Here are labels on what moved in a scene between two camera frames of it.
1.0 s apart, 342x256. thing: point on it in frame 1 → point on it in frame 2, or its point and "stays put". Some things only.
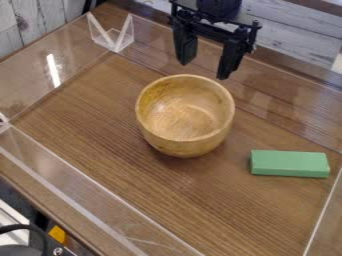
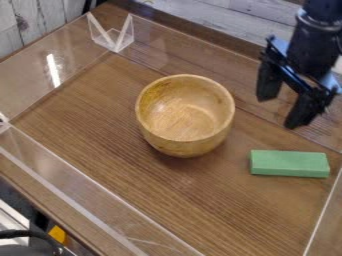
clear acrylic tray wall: [83, 209] stays put
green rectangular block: [289, 163] stays put
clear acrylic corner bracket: [114, 39] stays put
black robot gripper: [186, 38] → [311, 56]
